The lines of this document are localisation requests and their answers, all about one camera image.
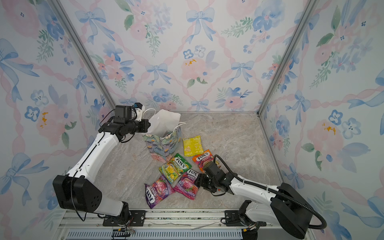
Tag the green Fox's lemon bag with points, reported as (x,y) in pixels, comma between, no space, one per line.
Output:
(175,168)

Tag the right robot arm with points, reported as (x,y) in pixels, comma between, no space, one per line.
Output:
(280,205)

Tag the left corner aluminium post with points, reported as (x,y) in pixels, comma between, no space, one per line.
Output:
(81,49)

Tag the orange Fox's fruits bag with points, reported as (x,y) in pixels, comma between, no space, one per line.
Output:
(204,158)

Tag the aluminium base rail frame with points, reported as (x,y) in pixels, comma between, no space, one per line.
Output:
(169,224)

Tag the corner aluminium post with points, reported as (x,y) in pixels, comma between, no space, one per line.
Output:
(291,47)
(81,49)

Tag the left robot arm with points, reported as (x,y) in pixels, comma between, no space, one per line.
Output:
(76,190)

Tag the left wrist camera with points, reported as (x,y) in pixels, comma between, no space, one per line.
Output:
(140,109)

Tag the floral paper gift bag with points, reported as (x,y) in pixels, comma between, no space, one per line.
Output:
(164,135)

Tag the purple fox's berries bag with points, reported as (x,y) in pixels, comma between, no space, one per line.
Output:
(186,184)
(158,191)

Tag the right corner aluminium post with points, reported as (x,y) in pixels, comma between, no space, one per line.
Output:
(291,47)

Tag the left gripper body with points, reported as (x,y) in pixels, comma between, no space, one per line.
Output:
(135,127)

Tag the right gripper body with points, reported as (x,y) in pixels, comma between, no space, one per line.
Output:
(205,183)

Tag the yellow snack packet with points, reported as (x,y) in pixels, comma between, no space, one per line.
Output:
(192,146)

